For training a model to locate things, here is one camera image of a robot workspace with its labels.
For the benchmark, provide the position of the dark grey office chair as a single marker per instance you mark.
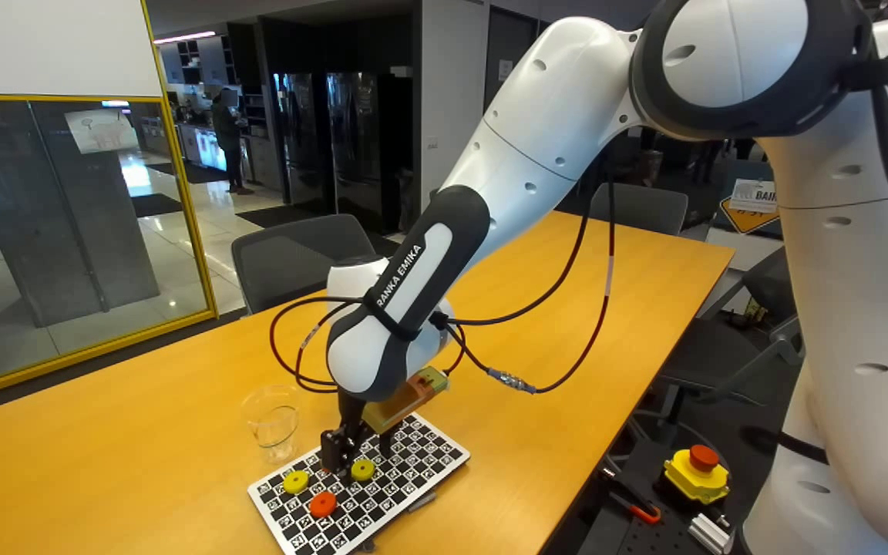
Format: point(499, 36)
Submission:
point(648, 204)
point(300, 258)
point(753, 297)

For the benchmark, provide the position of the yellow and white sign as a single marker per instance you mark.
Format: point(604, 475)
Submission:
point(747, 201)

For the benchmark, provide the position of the person in dark jacket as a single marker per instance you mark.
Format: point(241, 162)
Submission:
point(226, 133)

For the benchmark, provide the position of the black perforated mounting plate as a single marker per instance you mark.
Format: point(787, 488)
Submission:
point(592, 530)

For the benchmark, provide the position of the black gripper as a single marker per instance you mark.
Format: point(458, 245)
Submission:
point(351, 422)

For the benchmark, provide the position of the clear plastic cup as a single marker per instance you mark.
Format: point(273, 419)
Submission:
point(275, 428)

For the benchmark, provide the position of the black white checkerboard marker board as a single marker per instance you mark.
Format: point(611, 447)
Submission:
point(418, 457)

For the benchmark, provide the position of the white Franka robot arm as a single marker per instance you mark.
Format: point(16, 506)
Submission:
point(556, 111)

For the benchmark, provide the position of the black glass door cabinets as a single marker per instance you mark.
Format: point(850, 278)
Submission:
point(351, 133)

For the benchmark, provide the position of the yellow red emergency stop button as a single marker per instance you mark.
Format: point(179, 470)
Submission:
point(698, 473)

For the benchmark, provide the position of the yellow framed glass partition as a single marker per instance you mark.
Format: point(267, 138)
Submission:
point(74, 204)

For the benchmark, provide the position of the silver metal bracket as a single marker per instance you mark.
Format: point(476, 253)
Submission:
point(710, 533)

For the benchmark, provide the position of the grey support under board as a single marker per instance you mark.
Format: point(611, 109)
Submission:
point(419, 502)

